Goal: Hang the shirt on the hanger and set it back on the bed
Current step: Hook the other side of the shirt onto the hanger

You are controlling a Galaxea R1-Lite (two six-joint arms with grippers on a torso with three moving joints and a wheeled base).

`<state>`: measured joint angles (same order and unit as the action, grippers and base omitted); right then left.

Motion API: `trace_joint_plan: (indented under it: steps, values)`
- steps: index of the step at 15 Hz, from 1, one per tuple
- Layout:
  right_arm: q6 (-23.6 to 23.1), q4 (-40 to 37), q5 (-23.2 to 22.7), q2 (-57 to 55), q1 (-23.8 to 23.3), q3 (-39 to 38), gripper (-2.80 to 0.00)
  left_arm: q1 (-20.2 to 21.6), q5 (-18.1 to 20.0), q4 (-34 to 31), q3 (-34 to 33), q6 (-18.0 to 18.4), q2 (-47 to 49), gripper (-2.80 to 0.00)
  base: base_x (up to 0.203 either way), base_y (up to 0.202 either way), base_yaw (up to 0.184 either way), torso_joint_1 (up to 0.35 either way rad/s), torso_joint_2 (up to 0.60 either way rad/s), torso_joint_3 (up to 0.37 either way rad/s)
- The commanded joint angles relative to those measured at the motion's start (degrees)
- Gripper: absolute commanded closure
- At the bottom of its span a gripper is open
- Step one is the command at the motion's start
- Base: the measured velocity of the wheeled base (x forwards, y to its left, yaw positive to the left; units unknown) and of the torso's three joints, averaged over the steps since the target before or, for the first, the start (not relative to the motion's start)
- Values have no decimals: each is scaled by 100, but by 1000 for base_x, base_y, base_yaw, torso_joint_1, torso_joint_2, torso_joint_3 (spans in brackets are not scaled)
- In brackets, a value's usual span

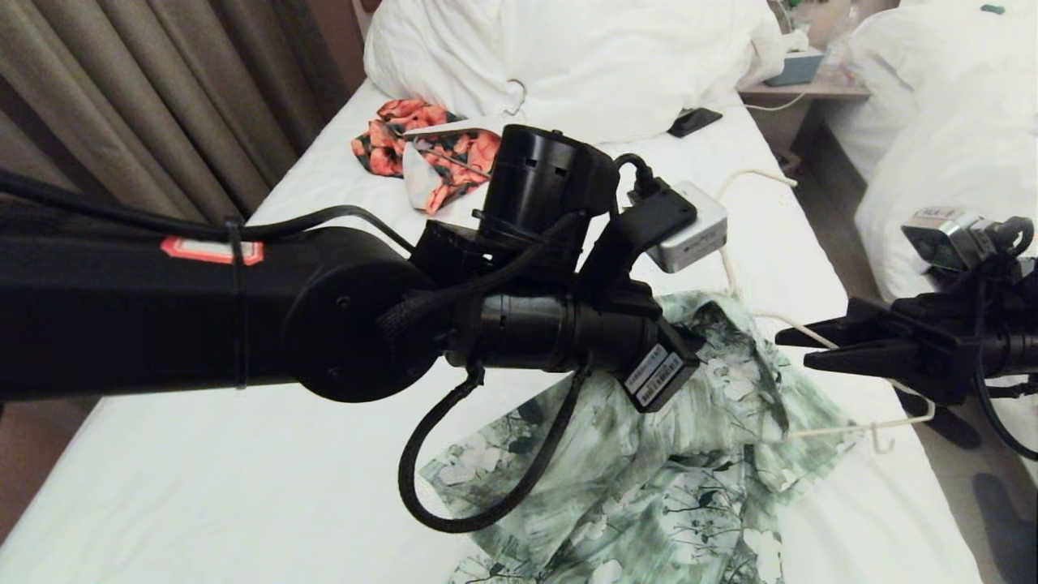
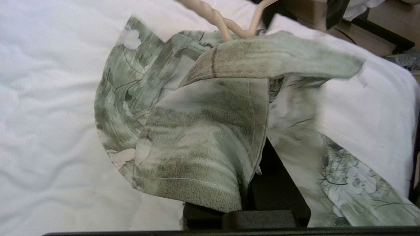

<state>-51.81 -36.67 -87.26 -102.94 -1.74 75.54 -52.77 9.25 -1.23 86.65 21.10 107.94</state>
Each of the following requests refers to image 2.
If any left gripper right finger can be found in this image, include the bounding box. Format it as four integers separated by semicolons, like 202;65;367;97
244;139;310;226

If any green floral short-sleeve shirt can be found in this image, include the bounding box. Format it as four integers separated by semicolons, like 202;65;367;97
94;16;420;227

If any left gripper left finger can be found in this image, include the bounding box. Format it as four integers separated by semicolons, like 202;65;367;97
183;204;227;230

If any white bunched duvet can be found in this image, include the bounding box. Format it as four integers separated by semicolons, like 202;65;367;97
343;0;420;21

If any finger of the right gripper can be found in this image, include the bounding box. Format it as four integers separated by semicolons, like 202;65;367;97
326;0;350;30

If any cream wire clothes hanger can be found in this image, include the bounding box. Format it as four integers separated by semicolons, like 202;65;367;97
177;0;280;42

